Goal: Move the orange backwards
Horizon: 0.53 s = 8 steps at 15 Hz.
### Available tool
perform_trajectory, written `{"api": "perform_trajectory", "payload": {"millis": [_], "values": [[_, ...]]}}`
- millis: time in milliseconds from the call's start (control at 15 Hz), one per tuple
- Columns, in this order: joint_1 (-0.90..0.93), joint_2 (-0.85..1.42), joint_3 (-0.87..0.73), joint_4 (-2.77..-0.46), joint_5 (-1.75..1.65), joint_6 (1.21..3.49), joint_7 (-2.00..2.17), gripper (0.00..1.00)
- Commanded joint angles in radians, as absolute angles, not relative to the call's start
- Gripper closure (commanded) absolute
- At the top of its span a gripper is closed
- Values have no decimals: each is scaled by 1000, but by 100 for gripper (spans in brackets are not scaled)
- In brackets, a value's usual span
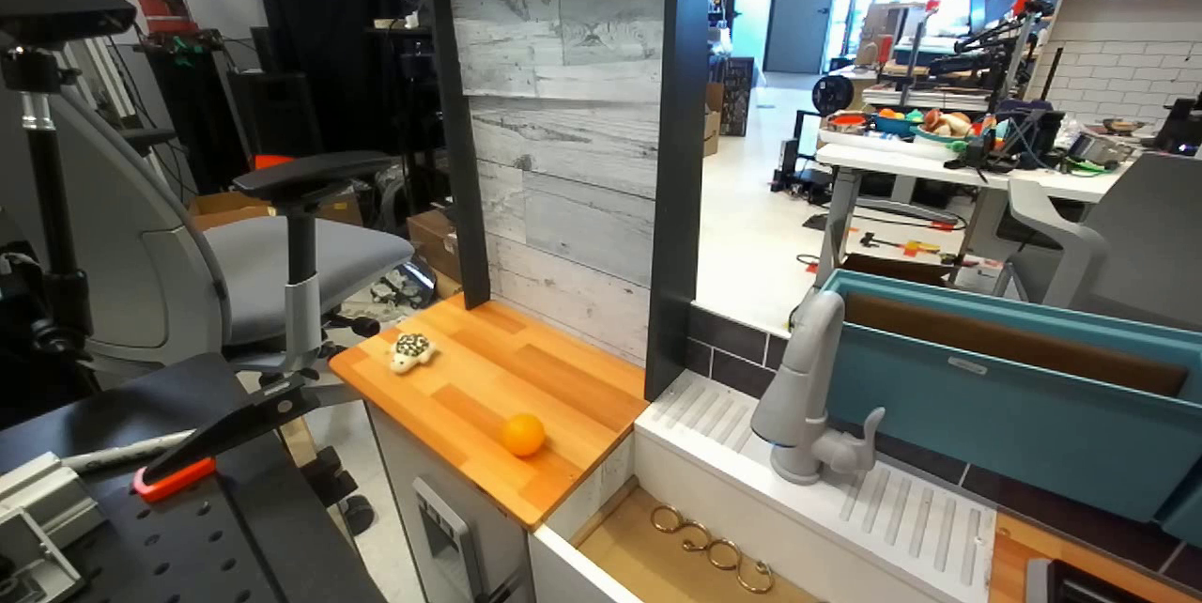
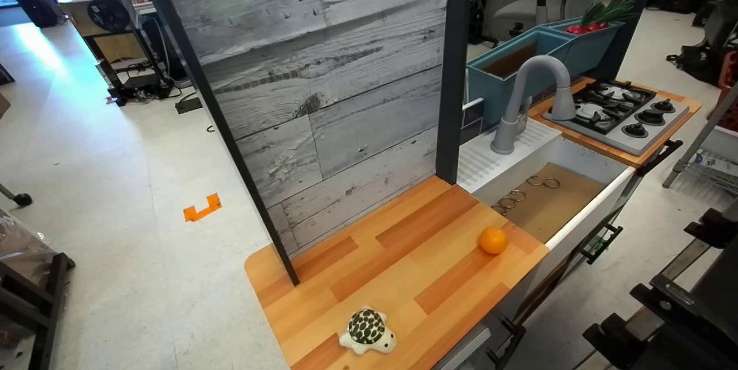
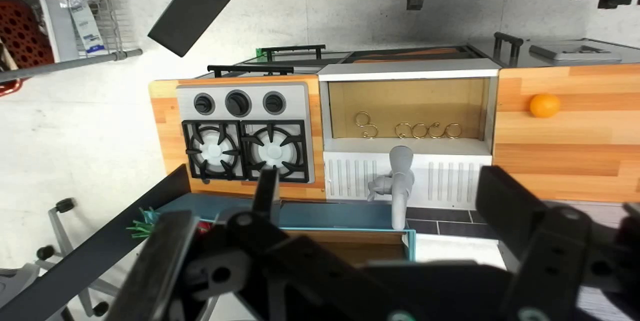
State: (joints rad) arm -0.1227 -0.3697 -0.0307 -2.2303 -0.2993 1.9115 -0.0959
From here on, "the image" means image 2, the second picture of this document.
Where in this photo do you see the toy kitchen with wooden counter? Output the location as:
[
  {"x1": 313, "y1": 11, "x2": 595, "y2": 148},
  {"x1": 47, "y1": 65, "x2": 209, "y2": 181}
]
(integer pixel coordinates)
[{"x1": 134, "y1": 0, "x2": 703, "y2": 370}]

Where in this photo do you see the grey toy cooktop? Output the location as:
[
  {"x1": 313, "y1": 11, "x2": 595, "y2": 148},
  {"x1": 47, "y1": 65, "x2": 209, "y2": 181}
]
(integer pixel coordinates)
[{"x1": 542, "y1": 79, "x2": 691, "y2": 157}]

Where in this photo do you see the black metal frame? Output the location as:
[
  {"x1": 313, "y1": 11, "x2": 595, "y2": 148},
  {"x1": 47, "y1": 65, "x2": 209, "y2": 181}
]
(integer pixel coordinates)
[{"x1": 581, "y1": 197, "x2": 738, "y2": 370}]

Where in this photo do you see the grey toy tap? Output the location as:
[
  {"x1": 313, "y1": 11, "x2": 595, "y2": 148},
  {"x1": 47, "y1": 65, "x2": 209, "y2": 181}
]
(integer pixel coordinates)
[{"x1": 490, "y1": 55, "x2": 577, "y2": 156}]

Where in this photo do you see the orange floor marker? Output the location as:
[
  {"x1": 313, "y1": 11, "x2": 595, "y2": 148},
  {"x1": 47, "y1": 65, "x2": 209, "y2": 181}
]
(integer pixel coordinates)
[{"x1": 183, "y1": 192, "x2": 223, "y2": 223}]

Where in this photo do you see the black door handle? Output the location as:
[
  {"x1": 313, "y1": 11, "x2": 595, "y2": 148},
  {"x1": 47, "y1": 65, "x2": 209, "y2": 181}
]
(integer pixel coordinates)
[
  {"x1": 579, "y1": 224, "x2": 624, "y2": 265},
  {"x1": 636, "y1": 139, "x2": 684, "y2": 178},
  {"x1": 486, "y1": 314, "x2": 527, "y2": 368}
]

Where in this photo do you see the black stove burner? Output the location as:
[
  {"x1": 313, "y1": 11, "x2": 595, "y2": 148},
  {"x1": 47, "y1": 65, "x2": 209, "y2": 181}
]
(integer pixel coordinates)
[
  {"x1": 568, "y1": 99, "x2": 632, "y2": 133},
  {"x1": 588, "y1": 82, "x2": 657, "y2": 107}
]

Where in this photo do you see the black bin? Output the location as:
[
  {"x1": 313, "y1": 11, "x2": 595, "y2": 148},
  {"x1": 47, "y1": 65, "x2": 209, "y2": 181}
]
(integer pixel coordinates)
[{"x1": 10, "y1": 0, "x2": 59, "y2": 29}]

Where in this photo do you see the small blue planter box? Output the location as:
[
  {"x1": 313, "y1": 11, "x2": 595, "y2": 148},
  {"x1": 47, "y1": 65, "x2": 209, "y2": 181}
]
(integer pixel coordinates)
[{"x1": 541, "y1": 17, "x2": 627, "y2": 78}]

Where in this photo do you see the orange fruit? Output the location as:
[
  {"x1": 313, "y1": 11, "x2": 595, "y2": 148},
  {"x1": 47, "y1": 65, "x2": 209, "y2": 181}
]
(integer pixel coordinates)
[{"x1": 479, "y1": 226, "x2": 509, "y2": 255}]

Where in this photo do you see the row of metal rings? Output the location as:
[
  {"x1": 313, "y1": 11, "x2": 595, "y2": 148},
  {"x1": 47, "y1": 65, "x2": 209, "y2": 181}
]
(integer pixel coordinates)
[{"x1": 490, "y1": 175, "x2": 562, "y2": 216}]

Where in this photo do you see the black low table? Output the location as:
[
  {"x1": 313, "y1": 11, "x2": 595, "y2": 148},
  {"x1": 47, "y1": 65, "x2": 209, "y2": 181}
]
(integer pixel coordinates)
[{"x1": 0, "y1": 251, "x2": 76, "y2": 370}]

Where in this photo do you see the large blue planter box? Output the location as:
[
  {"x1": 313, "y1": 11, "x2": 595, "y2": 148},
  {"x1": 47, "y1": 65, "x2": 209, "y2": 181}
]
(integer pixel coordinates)
[{"x1": 466, "y1": 27, "x2": 575, "y2": 130}]

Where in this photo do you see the stand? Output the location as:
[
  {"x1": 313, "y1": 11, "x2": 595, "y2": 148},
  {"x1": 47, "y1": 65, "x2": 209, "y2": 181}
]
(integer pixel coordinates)
[{"x1": 661, "y1": 83, "x2": 738, "y2": 189}]

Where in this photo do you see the black power brick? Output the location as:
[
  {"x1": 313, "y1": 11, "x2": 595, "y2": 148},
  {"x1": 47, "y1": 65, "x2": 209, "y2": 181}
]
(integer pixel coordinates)
[{"x1": 174, "y1": 93, "x2": 204, "y2": 115}]

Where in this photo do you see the toy vegetables red and green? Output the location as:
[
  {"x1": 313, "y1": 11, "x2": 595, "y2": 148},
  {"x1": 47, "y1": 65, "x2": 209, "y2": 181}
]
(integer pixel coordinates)
[{"x1": 565, "y1": 0, "x2": 638, "y2": 35}]

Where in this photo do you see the black bag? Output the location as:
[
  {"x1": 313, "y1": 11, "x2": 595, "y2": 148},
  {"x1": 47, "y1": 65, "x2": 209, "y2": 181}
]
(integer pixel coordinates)
[{"x1": 665, "y1": 0, "x2": 738, "y2": 86}]

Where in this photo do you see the white toy sink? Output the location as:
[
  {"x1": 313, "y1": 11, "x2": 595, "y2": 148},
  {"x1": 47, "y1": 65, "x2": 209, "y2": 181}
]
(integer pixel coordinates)
[{"x1": 458, "y1": 119, "x2": 636, "y2": 251}]

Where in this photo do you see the black cart with printer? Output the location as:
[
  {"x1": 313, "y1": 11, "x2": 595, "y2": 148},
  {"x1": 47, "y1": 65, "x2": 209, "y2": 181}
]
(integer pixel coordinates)
[{"x1": 80, "y1": 0, "x2": 175, "y2": 101}]

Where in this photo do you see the chair caster wheel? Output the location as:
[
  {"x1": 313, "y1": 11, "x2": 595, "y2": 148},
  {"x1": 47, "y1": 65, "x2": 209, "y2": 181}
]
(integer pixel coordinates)
[{"x1": 0, "y1": 183, "x2": 34, "y2": 208}]

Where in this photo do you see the white and green turtle toy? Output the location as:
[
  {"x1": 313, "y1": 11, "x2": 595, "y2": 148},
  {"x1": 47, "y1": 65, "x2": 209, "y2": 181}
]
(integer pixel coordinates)
[{"x1": 338, "y1": 306, "x2": 398, "y2": 356}]

